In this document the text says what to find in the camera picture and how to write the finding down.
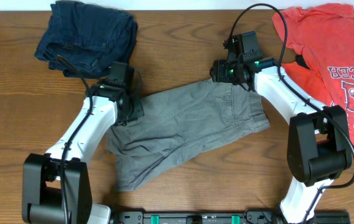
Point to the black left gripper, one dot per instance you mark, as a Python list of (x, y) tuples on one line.
[(139, 111)]

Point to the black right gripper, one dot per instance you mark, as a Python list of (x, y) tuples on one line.
[(219, 66)]

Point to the grey shorts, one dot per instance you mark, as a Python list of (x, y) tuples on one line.
[(178, 125)]

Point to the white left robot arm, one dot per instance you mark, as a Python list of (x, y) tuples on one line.
[(55, 185)]

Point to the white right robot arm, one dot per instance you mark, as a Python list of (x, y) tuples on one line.
[(320, 154)]

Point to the folded dark navy garment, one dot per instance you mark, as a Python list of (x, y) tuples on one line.
[(90, 37)]

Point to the red printed t-shirt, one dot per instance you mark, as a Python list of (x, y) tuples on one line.
[(324, 36)]

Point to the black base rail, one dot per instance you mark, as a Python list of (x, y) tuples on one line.
[(248, 217)]

